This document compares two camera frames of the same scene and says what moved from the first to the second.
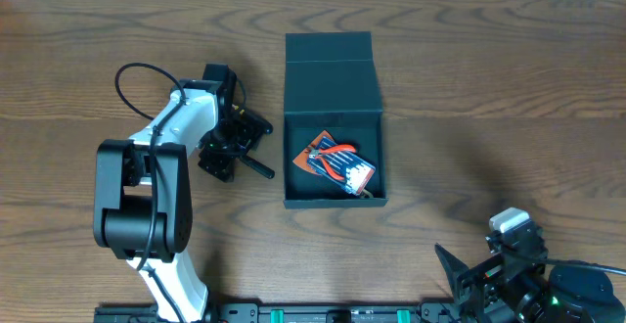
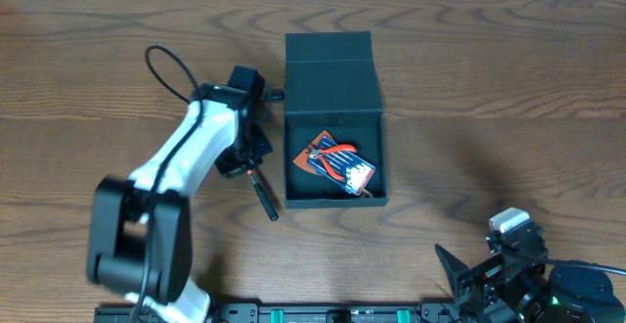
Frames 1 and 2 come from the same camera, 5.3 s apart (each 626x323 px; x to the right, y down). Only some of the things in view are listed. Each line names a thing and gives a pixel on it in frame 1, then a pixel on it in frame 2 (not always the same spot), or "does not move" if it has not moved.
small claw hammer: [257, 166] → [263, 199]
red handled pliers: [318, 154] does not move
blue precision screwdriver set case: [342, 166] does not move
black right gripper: [494, 274] does not move
